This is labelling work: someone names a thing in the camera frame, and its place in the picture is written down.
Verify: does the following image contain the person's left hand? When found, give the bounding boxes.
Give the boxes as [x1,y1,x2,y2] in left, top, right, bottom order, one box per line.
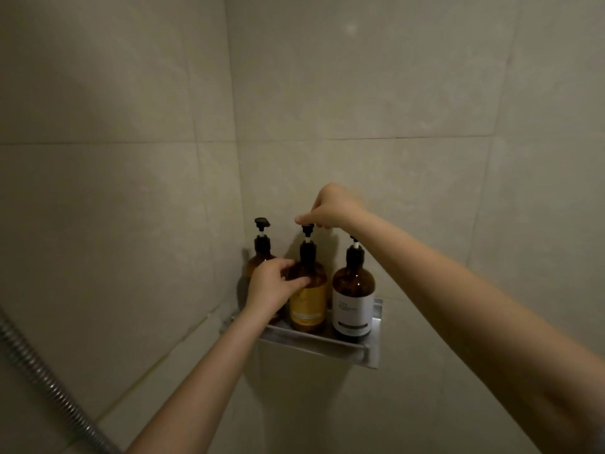
[243,257,313,322]

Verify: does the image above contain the person's right hand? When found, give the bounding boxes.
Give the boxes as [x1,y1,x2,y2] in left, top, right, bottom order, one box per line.
[294,182,372,232]

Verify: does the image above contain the amber pump bottle yellow label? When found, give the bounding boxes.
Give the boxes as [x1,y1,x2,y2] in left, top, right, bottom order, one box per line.
[287,224,328,334]

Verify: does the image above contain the amber pump bottle black label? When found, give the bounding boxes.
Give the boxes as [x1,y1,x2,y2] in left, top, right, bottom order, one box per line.
[243,217,287,325]

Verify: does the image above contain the metal shower shelf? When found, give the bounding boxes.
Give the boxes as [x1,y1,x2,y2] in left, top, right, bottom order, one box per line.
[229,297,384,370]

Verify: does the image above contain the amber pump bottle white label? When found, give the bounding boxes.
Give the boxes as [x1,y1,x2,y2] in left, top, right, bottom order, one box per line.
[331,233,377,344]

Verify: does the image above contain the person's left forearm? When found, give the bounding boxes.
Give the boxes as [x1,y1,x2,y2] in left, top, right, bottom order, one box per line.
[125,305,284,454]

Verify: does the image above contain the person's right forearm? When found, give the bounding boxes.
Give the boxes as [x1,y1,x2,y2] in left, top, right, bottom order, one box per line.
[347,210,605,454]

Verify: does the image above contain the metal shower hose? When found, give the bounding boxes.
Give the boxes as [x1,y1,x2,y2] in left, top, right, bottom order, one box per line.
[0,306,122,454]

